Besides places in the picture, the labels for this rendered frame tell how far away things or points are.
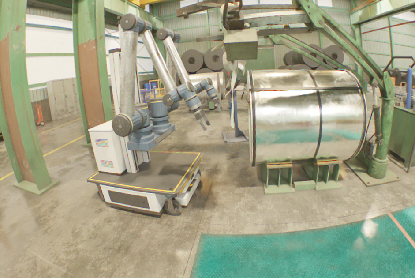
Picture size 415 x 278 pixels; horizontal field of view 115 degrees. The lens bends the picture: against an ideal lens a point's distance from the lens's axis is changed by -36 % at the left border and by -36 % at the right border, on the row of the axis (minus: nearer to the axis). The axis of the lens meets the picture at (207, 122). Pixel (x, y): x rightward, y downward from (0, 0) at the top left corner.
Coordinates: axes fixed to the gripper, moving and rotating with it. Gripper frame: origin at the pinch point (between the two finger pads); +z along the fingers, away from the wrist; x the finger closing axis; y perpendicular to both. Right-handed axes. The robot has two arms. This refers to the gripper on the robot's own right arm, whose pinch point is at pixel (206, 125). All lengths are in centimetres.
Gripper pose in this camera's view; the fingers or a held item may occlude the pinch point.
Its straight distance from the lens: 170.2
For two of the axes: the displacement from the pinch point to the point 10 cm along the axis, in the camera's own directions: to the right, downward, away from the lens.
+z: 4.8, 8.6, 1.6
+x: -2.2, 2.9, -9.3
